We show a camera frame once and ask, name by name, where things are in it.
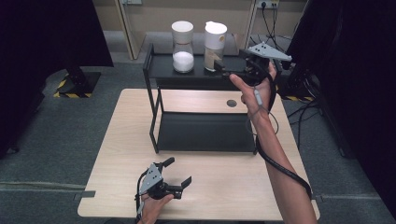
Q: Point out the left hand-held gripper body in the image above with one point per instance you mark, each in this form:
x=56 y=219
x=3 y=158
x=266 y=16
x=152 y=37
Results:
x=152 y=183

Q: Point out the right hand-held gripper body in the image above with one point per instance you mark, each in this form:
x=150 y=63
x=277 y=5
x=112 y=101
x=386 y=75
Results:
x=264 y=51

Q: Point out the glass jar with spout lid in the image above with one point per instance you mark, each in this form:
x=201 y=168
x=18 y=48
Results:
x=214 y=35

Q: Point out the glass jar with white powder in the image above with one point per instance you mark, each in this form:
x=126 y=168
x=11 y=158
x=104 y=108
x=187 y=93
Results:
x=183 y=60

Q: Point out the black metal two-tier rack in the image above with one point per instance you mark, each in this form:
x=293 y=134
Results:
x=205 y=130

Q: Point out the person's left hand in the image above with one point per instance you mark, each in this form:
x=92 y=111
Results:
x=151 y=208

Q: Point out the person's right hand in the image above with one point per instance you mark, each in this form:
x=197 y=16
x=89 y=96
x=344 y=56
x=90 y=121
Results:
x=250 y=96

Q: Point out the black stand base striped tape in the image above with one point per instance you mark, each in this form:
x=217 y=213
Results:
x=77 y=84
x=295 y=90

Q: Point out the black curtain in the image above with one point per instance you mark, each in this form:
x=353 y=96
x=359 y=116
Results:
x=358 y=62
x=46 y=46

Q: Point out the grey floor tape piece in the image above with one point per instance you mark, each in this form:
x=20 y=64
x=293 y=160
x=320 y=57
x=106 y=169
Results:
x=318 y=198

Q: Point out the white wall socket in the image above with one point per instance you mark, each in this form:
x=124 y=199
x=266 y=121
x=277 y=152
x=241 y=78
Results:
x=267 y=3

